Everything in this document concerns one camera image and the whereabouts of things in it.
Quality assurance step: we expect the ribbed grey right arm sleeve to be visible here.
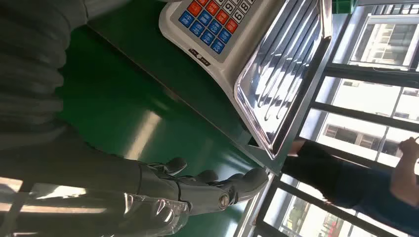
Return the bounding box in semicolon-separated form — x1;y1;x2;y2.
0;0;131;150

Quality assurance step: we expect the white electronic scale steel pan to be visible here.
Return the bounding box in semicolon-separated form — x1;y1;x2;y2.
159;0;333;161

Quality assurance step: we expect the person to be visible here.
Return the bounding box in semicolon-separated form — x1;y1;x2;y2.
281;136;419;237

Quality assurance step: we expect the black framed window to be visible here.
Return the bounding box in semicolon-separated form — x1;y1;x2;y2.
253;0;419;237

